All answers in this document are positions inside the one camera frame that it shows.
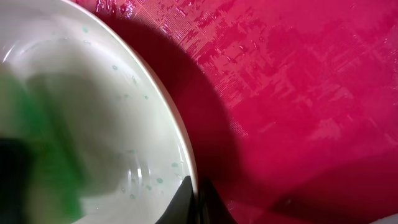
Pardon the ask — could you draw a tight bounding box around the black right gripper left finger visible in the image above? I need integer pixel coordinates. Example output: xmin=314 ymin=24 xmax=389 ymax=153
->
xmin=155 ymin=176 xmax=197 ymax=224

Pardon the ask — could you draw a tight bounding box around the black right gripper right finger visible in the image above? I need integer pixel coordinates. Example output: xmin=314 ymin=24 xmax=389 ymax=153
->
xmin=198 ymin=179 xmax=237 ymax=224

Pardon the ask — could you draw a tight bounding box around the white plate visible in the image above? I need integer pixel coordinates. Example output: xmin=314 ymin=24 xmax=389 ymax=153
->
xmin=1 ymin=0 xmax=198 ymax=224

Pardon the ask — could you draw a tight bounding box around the green scouring sponge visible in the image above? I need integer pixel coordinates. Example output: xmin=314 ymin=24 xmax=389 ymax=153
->
xmin=1 ymin=66 xmax=84 ymax=223

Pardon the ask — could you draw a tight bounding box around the red plastic tray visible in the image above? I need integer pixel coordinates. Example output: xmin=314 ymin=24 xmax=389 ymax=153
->
xmin=80 ymin=0 xmax=397 ymax=223

